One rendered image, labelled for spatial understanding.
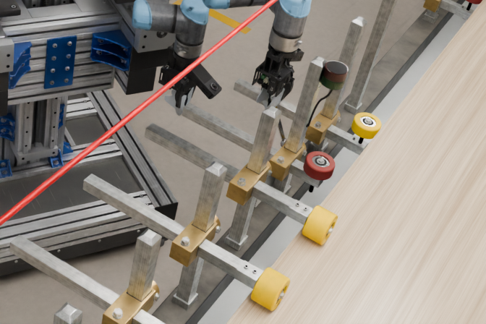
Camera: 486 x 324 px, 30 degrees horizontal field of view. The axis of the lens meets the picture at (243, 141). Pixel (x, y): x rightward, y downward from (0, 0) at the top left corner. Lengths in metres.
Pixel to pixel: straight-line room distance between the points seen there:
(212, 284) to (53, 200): 0.98
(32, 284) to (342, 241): 1.29
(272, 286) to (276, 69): 0.57
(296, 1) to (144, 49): 0.64
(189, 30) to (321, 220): 0.61
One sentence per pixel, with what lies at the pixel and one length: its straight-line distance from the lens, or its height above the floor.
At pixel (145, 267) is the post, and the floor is 1.07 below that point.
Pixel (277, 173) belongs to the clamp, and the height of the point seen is 0.84.
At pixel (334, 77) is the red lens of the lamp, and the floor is 1.16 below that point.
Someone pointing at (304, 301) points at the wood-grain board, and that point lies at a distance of 2.04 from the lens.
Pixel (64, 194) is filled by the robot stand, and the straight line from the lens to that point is 3.14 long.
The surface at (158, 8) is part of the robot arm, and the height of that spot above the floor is 1.16.
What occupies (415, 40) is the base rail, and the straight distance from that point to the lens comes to 3.41.
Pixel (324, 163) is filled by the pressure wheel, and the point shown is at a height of 0.90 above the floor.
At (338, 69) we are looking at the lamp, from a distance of 2.27.
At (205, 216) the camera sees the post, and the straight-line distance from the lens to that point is 1.99.
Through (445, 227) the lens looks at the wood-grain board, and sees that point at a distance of 2.35.
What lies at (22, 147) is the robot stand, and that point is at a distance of 3.03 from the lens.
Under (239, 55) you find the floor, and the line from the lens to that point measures 4.29.
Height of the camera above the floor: 2.42
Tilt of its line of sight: 39 degrees down
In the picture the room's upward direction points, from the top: 15 degrees clockwise
